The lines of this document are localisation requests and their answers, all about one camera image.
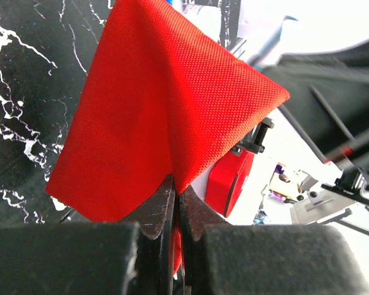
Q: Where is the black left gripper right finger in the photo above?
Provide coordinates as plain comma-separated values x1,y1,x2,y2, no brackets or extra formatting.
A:
178,187,369,294

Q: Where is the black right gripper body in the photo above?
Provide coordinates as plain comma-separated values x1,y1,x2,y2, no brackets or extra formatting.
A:
263,40,369,206

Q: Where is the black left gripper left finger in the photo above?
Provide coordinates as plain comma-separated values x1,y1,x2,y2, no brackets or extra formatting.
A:
0,175,175,294

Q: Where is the red first aid kit pouch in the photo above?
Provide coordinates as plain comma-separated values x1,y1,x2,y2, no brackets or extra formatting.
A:
45,0,290,277

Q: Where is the red box beyond table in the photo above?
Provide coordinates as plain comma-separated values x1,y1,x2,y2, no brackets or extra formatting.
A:
205,150,255,218

